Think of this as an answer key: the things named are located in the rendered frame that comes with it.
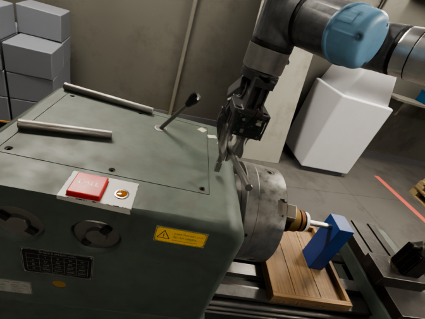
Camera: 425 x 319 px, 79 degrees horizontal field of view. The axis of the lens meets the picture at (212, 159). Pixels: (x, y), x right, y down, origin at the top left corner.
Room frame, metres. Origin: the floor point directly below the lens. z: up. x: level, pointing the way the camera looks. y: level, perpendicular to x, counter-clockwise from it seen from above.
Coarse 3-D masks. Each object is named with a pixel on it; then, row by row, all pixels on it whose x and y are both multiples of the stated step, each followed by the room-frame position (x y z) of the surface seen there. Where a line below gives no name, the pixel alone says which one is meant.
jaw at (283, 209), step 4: (280, 200) 0.61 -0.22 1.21; (280, 204) 0.60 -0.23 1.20; (284, 204) 0.60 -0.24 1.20; (288, 204) 0.62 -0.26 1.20; (280, 208) 0.59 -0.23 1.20; (284, 208) 0.59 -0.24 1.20; (288, 208) 0.61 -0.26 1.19; (292, 208) 0.62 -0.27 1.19; (296, 208) 0.62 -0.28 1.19; (280, 212) 0.58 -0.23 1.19; (284, 212) 0.59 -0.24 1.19; (288, 212) 0.60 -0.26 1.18; (292, 212) 0.61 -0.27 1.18; (296, 212) 0.61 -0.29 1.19; (280, 216) 0.57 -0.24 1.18; (288, 216) 0.59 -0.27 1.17; (292, 216) 0.60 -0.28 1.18; (288, 220) 0.64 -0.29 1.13; (292, 220) 0.63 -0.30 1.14
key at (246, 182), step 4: (228, 140) 0.54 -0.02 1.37; (228, 144) 0.52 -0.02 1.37; (228, 148) 0.50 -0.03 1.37; (228, 152) 0.48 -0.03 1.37; (232, 152) 0.48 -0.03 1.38; (232, 156) 0.45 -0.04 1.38; (232, 160) 0.44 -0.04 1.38; (236, 160) 0.43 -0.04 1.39; (236, 164) 0.41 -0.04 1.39; (236, 168) 0.40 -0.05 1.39; (240, 168) 0.39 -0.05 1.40; (240, 172) 0.37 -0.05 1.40; (244, 172) 0.37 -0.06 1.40; (240, 176) 0.36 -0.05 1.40; (244, 176) 0.35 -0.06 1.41; (244, 180) 0.34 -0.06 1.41; (248, 180) 0.34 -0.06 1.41; (244, 184) 0.33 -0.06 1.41; (248, 184) 0.33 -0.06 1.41; (248, 188) 0.32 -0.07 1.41; (252, 188) 0.33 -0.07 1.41
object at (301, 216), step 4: (300, 212) 0.72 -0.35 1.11; (304, 212) 0.72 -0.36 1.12; (296, 216) 0.69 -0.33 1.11; (300, 216) 0.69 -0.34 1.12; (304, 216) 0.70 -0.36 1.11; (296, 220) 0.68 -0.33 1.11; (300, 220) 0.68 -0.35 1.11; (304, 220) 0.69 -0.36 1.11; (288, 224) 0.67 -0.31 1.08; (292, 224) 0.66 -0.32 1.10; (296, 224) 0.67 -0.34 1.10; (300, 224) 0.68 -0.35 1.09; (304, 224) 0.68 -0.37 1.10; (288, 228) 0.66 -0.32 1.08; (292, 228) 0.67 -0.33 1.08; (296, 228) 0.67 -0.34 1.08; (300, 228) 0.68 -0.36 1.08; (304, 228) 0.68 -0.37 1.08
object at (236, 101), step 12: (240, 72) 0.49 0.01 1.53; (252, 72) 0.47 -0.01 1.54; (252, 84) 0.45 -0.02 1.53; (264, 84) 0.45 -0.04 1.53; (240, 96) 0.50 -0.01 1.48; (252, 96) 0.47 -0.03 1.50; (264, 96) 0.47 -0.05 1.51; (228, 108) 0.50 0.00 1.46; (240, 108) 0.45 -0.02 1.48; (252, 108) 0.46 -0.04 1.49; (264, 108) 0.50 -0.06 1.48; (228, 120) 0.46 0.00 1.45; (240, 120) 0.45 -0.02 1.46; (252, 120) 0.45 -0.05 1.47; (264, 120) 0.46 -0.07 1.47; (240, 132) 0.45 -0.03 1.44; (252, 132) 0.45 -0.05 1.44
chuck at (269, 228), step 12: (264, 168) 0.71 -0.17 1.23; (264, 180) 0.64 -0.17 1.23; (276, 180) 0.66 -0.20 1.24; (264, 192) 0.60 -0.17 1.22; (276, 192) 0.62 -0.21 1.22; (264, 204) 0.57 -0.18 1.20; (276, 204) 0.59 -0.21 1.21; (264, 216) 0.55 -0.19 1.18; (276, 216) 0.56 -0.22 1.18; (264, 228) 0.54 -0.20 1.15; (276, 228) 0.55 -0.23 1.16; (252, 240) 0.52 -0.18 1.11; (264, 240) 0.53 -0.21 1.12; (276, 240) 0.54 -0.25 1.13; (252, 252) 0.52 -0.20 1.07; (264, 252) 0.53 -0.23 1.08
